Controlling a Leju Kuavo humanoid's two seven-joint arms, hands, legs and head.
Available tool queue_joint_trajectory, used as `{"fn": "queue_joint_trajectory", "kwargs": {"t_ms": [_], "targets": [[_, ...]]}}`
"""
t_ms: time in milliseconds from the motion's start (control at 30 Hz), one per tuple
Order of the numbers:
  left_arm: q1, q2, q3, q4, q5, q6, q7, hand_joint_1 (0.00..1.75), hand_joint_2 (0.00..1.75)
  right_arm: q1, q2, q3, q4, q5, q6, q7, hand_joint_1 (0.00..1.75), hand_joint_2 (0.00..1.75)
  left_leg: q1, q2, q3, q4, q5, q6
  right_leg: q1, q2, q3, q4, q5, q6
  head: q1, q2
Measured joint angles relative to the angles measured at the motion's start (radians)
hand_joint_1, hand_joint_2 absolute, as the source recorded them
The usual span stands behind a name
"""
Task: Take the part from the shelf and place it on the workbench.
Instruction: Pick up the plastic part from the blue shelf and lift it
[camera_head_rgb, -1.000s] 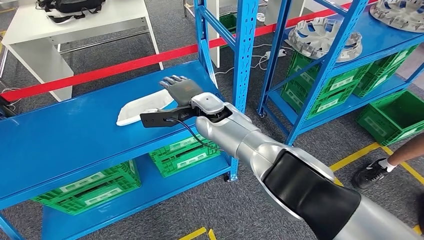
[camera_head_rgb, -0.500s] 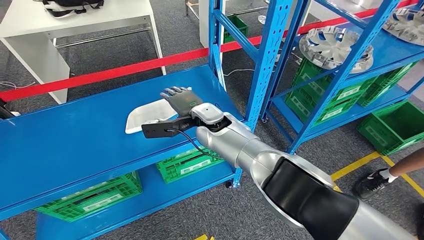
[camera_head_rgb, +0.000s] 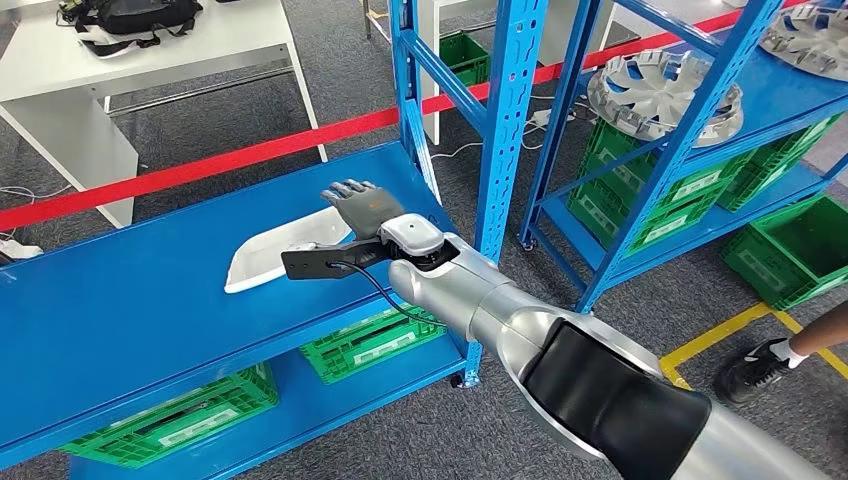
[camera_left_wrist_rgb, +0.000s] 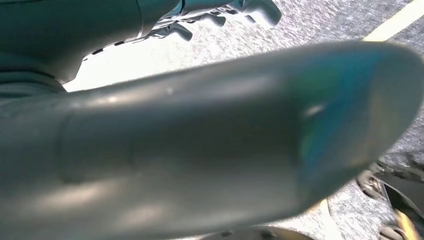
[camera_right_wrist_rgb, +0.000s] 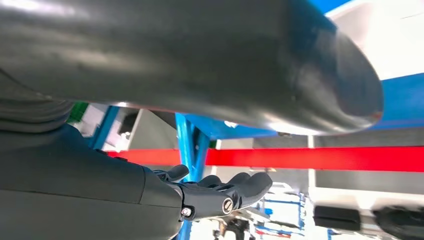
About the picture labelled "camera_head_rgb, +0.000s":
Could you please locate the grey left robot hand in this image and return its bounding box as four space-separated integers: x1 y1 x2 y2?
321 178 406 242

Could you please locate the white plastic part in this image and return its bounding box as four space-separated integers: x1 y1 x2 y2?
223 206 354 295

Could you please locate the blue metal shelf rack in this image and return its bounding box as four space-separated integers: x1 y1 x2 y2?
519 0 848 316
0 0 551 480

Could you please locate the green plastic crate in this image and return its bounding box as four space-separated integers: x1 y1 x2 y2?
566 175 733 258
718 112 846 213
438 29 493 87
581 119 758 208
299 303 449 386
722 193 848 311
58 362 281 472

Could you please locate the red barrier belt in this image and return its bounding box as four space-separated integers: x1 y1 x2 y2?
0 0 813 233

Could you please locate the white power strip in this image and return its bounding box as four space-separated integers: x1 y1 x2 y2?
529 109 576 129
0 238 45 262

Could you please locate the white table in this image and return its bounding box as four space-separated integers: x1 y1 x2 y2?
417 0 619 146
0 0 329 230

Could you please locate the black backpack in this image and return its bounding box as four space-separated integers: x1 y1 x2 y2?
56 0 205 58

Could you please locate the silver wheel hubcap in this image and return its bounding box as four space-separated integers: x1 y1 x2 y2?
759 3 848 83
587 49 745 148

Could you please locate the yellow floor tape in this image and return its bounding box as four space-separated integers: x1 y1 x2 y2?
659 302 848 391

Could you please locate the person's foot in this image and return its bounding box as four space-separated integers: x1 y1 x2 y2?
712 337 793 407

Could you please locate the person's leg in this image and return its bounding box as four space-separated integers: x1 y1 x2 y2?
771 301 848 370

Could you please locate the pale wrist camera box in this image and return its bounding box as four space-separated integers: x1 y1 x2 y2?
379 213 446 258

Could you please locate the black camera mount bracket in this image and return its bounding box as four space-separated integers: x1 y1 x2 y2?
280 238 399 282

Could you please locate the black camera cable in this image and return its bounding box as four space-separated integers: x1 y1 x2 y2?
326 260 448 329

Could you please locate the white floor cable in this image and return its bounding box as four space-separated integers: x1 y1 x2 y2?
430 140 486 161
0 184 72 204

